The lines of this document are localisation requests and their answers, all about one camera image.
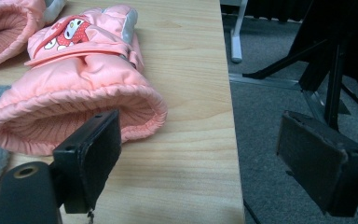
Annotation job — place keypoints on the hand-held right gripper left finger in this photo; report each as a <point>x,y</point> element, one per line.
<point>90,155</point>

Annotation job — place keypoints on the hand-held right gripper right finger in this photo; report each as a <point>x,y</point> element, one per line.
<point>320,161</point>

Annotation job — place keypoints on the pink padded glove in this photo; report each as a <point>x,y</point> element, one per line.
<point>90,77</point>
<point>3,28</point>

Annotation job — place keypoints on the black tripod stand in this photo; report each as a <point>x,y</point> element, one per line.
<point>334,77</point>

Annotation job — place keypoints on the metal floor rail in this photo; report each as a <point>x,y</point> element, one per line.
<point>261,80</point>

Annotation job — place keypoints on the white metal stand frame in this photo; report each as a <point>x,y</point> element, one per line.
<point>236,46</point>

